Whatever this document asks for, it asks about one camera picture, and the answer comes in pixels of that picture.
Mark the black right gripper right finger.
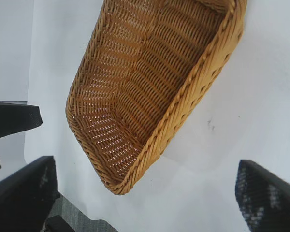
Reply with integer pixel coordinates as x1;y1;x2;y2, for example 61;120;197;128
234;159;290;232

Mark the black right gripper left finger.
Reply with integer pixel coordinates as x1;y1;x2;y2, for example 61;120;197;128
0;155;61;232

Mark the tan woven wicker basket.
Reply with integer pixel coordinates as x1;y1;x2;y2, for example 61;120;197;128
65;0;248;196

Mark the black metal frame piece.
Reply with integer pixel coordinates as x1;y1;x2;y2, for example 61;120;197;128
45;216;119;232

